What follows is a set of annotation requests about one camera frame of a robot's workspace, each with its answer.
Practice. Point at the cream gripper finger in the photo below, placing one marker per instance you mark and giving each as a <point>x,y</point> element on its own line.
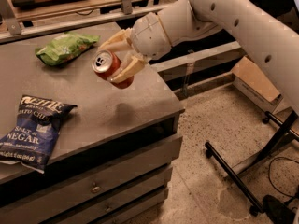
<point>131,64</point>
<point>121,41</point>

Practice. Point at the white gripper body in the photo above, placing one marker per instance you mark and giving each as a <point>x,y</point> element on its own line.
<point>149,36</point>

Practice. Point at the red coke can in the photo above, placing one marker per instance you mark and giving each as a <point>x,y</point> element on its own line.
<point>105,63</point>

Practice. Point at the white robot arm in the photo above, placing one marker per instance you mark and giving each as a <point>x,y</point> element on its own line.
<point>273,46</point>

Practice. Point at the green chip bag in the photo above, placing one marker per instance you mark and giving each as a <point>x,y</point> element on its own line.
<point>65,48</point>

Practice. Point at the grey drawer cabinet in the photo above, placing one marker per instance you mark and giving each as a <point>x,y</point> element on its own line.
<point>122,140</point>

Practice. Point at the cardboard box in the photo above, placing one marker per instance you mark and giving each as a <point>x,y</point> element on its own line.
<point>253,83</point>

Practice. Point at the blue salt vinegar chip bag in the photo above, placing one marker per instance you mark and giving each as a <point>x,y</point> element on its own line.
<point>37,129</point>

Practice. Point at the metal drawer knob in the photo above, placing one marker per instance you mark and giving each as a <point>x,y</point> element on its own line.
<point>95,188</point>

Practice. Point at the black metal stand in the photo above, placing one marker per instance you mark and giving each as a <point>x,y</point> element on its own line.
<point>282,137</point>

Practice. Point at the metal rail frame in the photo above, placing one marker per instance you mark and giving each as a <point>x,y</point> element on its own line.
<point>64,17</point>

